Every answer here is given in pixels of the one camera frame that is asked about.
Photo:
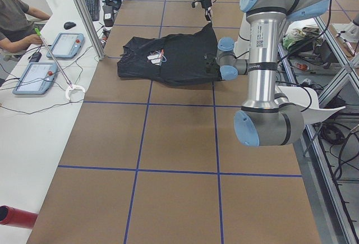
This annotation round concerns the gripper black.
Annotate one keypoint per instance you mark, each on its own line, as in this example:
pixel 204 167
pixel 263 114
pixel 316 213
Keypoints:
pixel 211 65
pixel 206 4

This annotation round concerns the aluminium frame post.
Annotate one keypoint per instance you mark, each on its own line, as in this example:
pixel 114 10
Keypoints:
pixel 89 26

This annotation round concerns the near blue teach pendant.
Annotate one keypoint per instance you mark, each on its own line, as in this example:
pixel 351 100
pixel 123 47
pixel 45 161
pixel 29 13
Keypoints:
pixel 37 78

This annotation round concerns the pile of cloths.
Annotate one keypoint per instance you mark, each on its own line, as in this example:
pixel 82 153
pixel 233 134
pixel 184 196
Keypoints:
pixel 302 39

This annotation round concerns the black graphic t-shirt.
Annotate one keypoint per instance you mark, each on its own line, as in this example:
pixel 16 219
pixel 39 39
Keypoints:
pixel 175 59

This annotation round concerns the reacher grabber stick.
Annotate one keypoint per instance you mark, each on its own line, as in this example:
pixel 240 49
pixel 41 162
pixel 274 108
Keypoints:
pixel 71 86

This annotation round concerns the white plastic chair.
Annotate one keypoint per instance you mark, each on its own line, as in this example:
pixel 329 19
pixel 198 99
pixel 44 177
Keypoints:
pixel 308 102

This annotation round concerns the blue teach pendant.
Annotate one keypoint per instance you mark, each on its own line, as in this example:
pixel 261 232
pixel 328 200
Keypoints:
pixel 37 78
pixel 67 45

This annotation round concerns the black computer mouse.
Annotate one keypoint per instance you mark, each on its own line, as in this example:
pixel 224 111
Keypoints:
pixel 68 25

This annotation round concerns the far blue teach pendant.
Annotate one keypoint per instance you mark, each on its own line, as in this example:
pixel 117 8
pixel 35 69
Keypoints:
pixel 67 45

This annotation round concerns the red cylinder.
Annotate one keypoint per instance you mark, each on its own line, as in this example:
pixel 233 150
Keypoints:
pixel 17 218

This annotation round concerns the black box device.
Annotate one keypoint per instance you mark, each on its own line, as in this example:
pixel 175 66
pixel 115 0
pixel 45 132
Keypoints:
pixel 108 15

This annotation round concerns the seated person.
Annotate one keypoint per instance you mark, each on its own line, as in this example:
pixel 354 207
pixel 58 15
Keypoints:
pixel 17 32

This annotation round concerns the black keyboard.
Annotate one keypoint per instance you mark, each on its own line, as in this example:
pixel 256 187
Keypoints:
pixel 93 7

